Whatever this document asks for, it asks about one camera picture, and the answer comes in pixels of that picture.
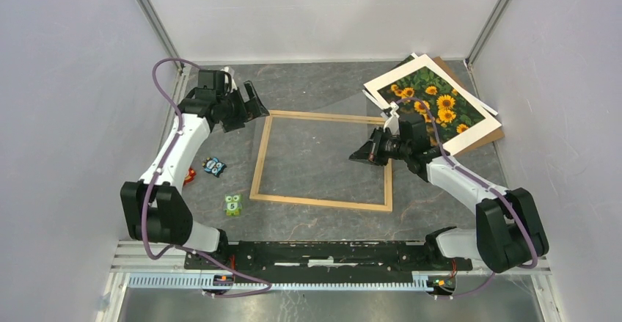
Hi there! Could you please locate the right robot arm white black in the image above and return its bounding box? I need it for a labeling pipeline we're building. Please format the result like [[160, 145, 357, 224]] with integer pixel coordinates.
[[349, 115, 549, 274]]

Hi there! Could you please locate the left aluminium corner post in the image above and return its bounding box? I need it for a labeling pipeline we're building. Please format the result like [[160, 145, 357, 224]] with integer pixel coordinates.
[[136, 0, 180, 58]]

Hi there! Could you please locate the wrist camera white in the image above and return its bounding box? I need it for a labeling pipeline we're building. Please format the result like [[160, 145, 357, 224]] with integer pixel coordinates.
[[222, 66, 238, 93], [382, 102, 399, 135]]

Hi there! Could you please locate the sunflower photo white border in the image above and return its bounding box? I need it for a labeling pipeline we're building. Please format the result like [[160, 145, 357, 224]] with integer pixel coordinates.
[[364, 54, 502, 155]]

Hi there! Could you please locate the toothed aluminium rail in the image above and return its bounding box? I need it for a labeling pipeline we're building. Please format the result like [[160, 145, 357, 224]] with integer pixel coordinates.
[[128, 273, 433, 293]]

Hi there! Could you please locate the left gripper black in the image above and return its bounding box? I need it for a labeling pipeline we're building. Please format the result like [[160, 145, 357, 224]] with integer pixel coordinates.
[[216, 81, 269, 133]]

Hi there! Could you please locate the right aluminium corner post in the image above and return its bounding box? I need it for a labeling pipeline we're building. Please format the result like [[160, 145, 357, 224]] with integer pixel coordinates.
[[464, 0, 511, 68]]

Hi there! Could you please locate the green owl number toy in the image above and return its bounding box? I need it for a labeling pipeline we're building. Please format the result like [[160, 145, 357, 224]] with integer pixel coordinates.
[[224, 194, 242, 216]]

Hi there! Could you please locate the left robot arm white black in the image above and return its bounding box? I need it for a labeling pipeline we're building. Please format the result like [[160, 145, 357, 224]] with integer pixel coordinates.
[[120, 67, 269, 269]]

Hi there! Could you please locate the red small toy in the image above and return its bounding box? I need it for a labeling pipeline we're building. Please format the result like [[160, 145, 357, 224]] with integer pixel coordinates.
[[183, 167, 197, 186]]

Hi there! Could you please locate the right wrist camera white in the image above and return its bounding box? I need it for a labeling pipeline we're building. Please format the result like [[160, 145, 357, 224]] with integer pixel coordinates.
[[382, 102, 399, 135]]

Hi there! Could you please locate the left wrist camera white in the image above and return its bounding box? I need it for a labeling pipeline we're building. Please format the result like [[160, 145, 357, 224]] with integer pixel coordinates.
[[222, 66, 238, 93]]

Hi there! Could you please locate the blue owl toy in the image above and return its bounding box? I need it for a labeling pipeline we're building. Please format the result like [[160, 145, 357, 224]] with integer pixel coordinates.
[[202, 157, 227, 178]]

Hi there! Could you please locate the aluminium corner post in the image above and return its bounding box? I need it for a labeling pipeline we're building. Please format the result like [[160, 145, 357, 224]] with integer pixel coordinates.
[[464, 0, 511, 68], [136, 0, 180, 58]]

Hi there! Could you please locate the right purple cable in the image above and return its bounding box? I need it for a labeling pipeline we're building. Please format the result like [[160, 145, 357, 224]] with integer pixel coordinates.
[[394, 97, 539, 300]]

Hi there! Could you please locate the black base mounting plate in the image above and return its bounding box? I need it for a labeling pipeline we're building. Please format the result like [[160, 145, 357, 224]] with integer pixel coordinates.
[[213, 241, 473, 284]]

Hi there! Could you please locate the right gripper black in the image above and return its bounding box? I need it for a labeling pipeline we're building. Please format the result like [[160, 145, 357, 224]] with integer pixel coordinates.
[[349, 127, 411, 167]]

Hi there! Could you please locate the wooden picture frame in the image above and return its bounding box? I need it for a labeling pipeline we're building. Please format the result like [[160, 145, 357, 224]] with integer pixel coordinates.
[[249, 110, 393, 213]]

